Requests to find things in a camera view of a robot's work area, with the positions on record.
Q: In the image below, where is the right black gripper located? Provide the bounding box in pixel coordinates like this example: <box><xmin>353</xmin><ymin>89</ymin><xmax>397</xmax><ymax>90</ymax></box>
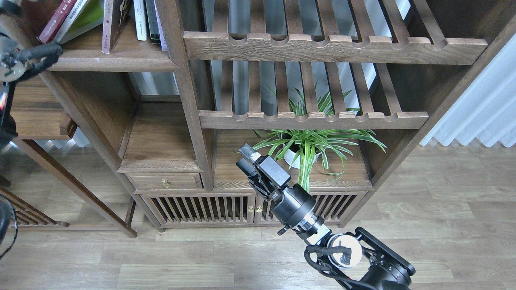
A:
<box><xmin>236</xmin><ymin>143</ymin><xmax>317</xmax><ymax>236</ymax></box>

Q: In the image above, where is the dark maroon book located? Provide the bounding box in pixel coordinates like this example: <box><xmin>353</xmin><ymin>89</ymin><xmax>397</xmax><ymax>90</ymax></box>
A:
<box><xmin>101</xmin><ymin>0</ymin><xmax>133</xmax><ymax>54</ymax></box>

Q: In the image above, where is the yellow green book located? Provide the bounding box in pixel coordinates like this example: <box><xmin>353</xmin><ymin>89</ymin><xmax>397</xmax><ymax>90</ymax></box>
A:
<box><xmin>53</xmin><ymin>0</ymin><xmax>104</xmax><ymax>44</ymax></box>

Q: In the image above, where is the red book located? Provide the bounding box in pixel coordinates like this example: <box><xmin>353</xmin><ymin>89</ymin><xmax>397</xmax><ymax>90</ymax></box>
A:
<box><xmin>37</xmin><ymin>0</ymin><xmax>76</xmax><ymax>44</ymax></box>

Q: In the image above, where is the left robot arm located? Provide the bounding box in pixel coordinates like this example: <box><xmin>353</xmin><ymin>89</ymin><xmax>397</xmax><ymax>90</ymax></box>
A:
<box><xmin>0</xmin><ymin>0</ymin><xmax>63</xmax><ymax>259</ymax></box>

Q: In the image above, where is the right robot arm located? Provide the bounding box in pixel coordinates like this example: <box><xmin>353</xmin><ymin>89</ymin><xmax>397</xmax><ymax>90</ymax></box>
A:
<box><xmin>237</xmin><ymin>144</ymin><xmax>415</xmax><ymax>290</ymax></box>

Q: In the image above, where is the green spider plant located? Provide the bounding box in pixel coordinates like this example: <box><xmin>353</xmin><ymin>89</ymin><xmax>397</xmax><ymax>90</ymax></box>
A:
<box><xmin>242</xmin><ymin>81</ymin><xmax>387</xmax><ymax>193</ymax></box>

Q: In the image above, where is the brass drawer knob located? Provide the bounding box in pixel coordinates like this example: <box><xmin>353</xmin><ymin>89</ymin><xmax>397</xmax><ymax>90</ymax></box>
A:
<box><xmin>162</xmin><ymin>179</ymin><xmax>170</xmax><ymax>189</ymax></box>

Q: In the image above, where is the dark wooden bookshelf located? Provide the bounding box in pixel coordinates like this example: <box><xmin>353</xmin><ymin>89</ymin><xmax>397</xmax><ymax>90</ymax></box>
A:
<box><xmin>47</xmin><ymin>0</ymin><xmax>515</xmax><ymax>229</ymax></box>

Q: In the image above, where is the thin white upright book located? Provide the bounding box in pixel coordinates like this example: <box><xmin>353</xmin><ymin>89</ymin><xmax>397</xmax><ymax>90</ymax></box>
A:
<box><xmin>154</xmin><ymin>0</ymin><xmax>168</xmax><ymax>51</ymax></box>

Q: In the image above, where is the dark green upright book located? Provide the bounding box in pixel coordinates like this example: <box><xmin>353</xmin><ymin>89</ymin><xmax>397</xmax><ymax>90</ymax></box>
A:
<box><xmin>144</xmin><ymin>0</ymin><xmax>160</xmax><ymax>45</ymax></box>

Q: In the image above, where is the wooden side table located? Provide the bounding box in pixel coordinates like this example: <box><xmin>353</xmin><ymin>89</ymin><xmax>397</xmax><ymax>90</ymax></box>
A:
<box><xmin>1</xmin><ymin>71</ymin><xmax>138</xmax><ymax>238</ymax></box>

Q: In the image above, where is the wooden slatted chair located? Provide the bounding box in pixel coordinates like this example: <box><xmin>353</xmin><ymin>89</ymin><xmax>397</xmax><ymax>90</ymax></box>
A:
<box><xmin>0</xmin><ymin>176</ymin><xmax>70</xmax><ymax>229</ymax></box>

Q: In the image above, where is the white curtain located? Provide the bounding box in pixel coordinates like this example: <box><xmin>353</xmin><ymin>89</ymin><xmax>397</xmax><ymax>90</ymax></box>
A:
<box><xmin>420</xmin><ymin>36</ymin><xmax>516</xmax><ymax>147</ymax></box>

